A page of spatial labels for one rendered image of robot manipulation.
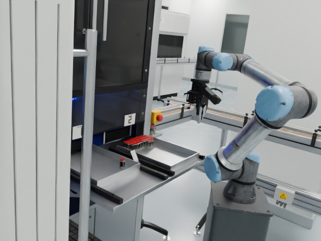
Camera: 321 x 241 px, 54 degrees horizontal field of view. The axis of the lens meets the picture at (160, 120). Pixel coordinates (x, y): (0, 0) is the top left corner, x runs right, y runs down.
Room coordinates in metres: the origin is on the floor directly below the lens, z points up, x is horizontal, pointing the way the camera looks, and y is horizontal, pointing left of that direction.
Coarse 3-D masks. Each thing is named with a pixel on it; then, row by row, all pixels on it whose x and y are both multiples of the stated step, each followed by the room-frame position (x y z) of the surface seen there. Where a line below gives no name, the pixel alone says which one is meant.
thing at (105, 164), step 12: (72, 156) 1.39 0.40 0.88; (96, 156) 1.42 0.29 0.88; (108, 156) 1.43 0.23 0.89; (120, 156) 1.38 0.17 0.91; (72, 168) 1.19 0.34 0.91; (96, 168) 1.29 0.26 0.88; (108, 168) 1.30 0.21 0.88; (132, 168) 1.28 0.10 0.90; (96, 180) 1.11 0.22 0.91; (108, 180) 1.16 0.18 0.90
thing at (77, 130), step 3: (75, 126) 1.34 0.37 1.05; (78, 126) 1.35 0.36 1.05; (81, 126) 1.36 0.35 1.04; (75, 129) 1.34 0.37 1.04; (78, 129) 1.35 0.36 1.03; (75, 132) 1.34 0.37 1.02; (78, 132) 1.35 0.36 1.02; (75, 135) 1.34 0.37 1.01; (78, 135) 1.35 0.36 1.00; (81, 135) 1.36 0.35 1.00; (72, 138) 1.32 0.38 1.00; (75, 138) 1.34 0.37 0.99
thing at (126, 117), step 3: (129, 114) 1.63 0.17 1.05; (132, 114) 1.65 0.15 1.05; (126, 117) 1.61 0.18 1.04; (132, 117) 1.65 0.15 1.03; (126, 120) 1.61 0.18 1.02; (129, 120) 1.64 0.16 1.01; (132, 120) 1.66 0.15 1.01; (126, 123) 1.62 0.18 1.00; (129, 123) 1.64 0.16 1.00; (132, 123) 1.66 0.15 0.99
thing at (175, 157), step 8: (160, 144) 1.67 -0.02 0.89; (168, 144) 1.64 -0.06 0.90; (176, 144) 1.61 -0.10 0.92; (128, 152) 1.47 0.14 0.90; (136, 152) 1.53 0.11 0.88; (144, 152) 1.54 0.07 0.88; (152, 152) 1.55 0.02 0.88; (160, 152) 1.56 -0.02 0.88; (168, 152) 1.57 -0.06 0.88; (176, 152) 1.59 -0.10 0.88; (184, 152) 1.58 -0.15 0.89; (192, 152) 1.55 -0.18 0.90; (152, 160) 1.38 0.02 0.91; (160, 160) 1.45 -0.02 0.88; (168, 160) 1.46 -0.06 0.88; (176, 160) 1.47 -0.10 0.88; (184, 160) 1.41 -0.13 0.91; (192, 160) 1.48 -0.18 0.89; (168, 168) 1.33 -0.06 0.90; (176, 168) 1.36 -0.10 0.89
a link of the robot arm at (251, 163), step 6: (246, 156) 1.29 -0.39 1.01; (252, 156) 1.29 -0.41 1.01; (258, 156) 1.31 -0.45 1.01; (246, 162) 1.28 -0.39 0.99; (252, 162) 1.29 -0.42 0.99; (258, 162) 1.31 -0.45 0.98; (246, 168) 1.27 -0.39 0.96; (252, 168) 1.29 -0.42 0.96; (246, 174) 1.28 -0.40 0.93; (252, 174) 1.29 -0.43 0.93; (240, 180) 1.29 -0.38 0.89; (246, 180) 1.29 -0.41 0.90; (252, 180) 1.30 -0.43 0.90
